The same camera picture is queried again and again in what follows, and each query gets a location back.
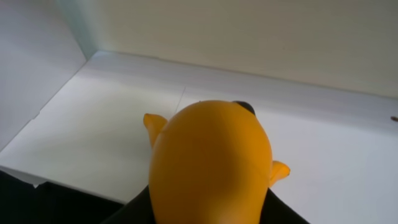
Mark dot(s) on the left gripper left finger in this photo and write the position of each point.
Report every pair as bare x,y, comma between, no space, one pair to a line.
136,213

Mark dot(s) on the yellow rubber duck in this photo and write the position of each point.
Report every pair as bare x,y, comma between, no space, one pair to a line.
211,161

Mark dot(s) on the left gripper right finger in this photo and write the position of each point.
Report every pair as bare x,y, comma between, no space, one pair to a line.
278,211

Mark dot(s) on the white shelf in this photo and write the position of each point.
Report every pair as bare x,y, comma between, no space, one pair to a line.
93,124

